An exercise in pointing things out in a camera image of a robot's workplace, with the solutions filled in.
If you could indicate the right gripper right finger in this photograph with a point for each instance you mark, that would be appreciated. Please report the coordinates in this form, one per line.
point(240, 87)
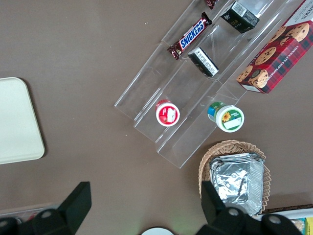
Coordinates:
point(212, 210)

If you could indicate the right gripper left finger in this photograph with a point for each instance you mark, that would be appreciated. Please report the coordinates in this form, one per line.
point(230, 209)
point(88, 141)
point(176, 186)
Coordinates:
point(71, 210)

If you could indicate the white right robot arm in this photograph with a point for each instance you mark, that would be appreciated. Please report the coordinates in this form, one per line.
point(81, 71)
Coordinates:
point(157, 232)

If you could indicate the light wicker basket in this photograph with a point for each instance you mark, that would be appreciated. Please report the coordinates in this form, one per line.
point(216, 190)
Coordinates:
point(266, 176)

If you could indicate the cream plastic tray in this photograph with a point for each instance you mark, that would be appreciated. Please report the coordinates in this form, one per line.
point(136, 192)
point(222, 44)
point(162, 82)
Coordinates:
point(17, 120)

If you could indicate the aluminium foil container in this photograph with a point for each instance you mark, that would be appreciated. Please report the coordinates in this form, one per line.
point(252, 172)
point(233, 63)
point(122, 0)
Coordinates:
point(234, 181)

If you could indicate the clear acrylic bottle rack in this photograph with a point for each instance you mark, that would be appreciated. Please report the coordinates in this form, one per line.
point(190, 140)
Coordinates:
point(22, 209)

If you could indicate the white plastic snack bin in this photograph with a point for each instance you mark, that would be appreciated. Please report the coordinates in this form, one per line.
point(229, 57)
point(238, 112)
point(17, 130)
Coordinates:
point(293, 211)

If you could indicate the clear cracker snack bag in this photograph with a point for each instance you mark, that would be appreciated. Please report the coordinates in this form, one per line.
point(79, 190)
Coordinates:
point(298, 226)

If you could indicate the green sunflower lid jar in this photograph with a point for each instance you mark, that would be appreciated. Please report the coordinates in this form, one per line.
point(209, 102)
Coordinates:
point(227, 118)

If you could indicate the yellow snack bar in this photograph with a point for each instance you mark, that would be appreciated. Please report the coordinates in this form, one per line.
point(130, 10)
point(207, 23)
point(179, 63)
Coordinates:
point(309, 226)

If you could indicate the red lid small jar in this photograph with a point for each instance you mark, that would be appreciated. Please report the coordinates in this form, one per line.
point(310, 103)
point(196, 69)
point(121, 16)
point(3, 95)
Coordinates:
point(167, 115)

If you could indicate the clear acrylic stepped shelf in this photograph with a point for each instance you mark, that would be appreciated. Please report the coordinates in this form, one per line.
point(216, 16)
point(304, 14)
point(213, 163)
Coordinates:
point(171, 80)

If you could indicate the small black carton box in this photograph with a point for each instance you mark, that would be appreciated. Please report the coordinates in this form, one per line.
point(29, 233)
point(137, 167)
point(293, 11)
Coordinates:
point(204, 62)
point(238, 18)

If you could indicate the red tartan cookie box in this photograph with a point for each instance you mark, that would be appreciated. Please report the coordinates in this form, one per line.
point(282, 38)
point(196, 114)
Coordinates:
point(278, 56)

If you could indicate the Snickers chocolate bar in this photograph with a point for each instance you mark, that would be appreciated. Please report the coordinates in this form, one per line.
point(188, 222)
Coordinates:
point(189, 36)
point(211, 3)

